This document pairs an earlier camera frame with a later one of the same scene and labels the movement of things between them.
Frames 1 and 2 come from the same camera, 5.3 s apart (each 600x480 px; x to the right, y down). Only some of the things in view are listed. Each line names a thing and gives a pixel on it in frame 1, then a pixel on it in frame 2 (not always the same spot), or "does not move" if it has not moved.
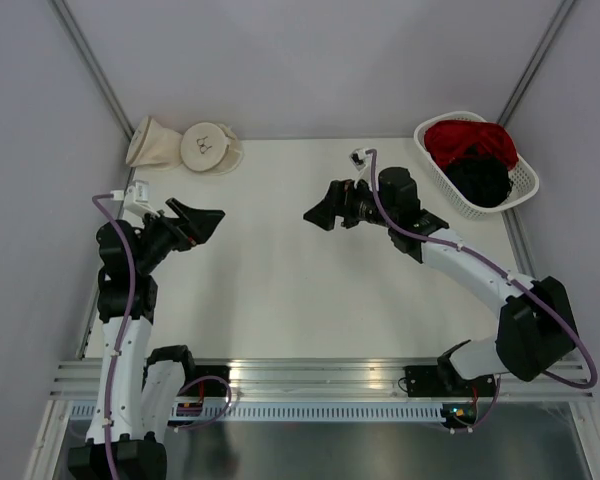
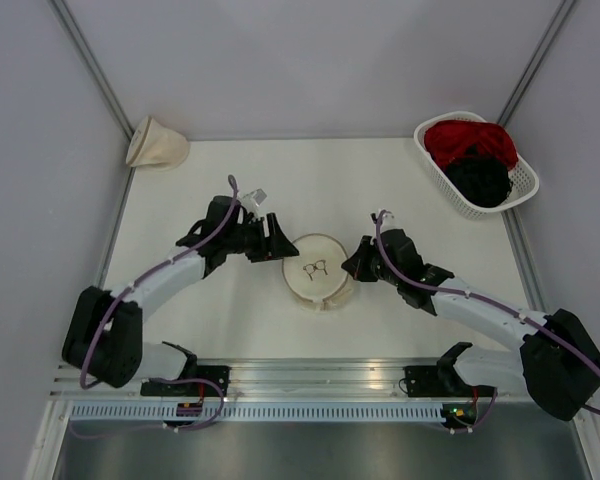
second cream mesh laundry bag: x=154 y=146 does not move
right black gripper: x=341 y=198 -> x=358 y=260
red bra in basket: x=446 y=141 does not move
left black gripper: x=195 y=227 -> x=276 y=246
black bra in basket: x=484 y=180 does not move
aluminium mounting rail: x=79 y=380 does not move
